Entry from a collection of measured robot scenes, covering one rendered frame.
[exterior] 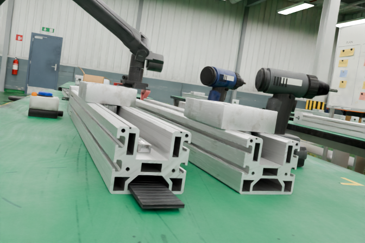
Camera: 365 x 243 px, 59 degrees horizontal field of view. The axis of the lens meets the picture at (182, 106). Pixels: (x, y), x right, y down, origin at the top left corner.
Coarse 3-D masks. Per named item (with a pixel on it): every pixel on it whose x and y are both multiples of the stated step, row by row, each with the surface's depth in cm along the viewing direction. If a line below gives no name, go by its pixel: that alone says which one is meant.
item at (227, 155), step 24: (168, 120) 77; (192, 120) 65; (192, 144) 66; (216, 144) 55; (240, 144) 49; (264, 144) 55; (288, 144) 50; (216, 168) 54; (240, 168) 50; (264, 168) 53; (288, 168) 51; (240, 192) 48; (264, 192) 49; (288, 192) 51
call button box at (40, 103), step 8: (32, 96) 94; (40, 96) 97; (48, 96) 97; (32, 104) 94; (40, 104) 95; (48, 104) 96; (56, 104) 97; (32, 112) 94; (40, 112) 95; (48, 112) 96; (56, 112) 97
